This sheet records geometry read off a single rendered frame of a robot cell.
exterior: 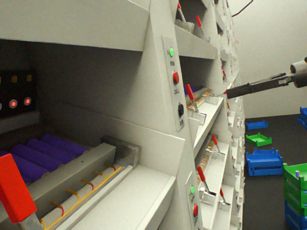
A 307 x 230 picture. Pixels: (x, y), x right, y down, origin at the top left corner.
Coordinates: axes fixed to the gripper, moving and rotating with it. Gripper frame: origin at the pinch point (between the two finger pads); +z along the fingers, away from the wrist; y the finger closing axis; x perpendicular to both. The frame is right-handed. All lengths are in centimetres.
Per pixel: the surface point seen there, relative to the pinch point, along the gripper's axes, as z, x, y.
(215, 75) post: 7.5, 6.6, 18.0
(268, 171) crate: -1, -93, 136
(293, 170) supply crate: -16, -63, 70
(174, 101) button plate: 5.2, 6.0, -48.8
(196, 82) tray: 15.6, 6.3, 17.6
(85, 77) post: 15, 12, -52
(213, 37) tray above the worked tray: 4.2, 20.8, 17.7
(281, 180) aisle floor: -10, -97, 124
